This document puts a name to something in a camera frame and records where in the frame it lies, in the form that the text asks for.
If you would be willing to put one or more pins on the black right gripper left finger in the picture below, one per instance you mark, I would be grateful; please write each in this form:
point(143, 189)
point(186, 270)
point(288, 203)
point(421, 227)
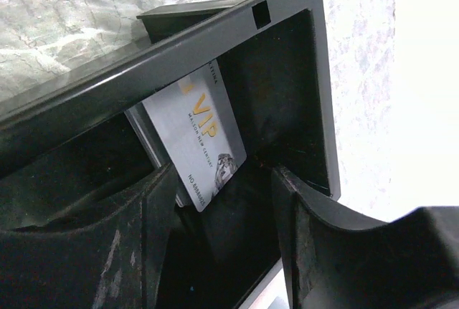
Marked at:
point(109, 255)

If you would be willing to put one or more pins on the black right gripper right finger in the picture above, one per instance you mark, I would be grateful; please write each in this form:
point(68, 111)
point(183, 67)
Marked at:
point(335, 257)

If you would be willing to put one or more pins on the black white three-compartment tray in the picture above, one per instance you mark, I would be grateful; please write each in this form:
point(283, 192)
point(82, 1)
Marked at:
point(82, 137)

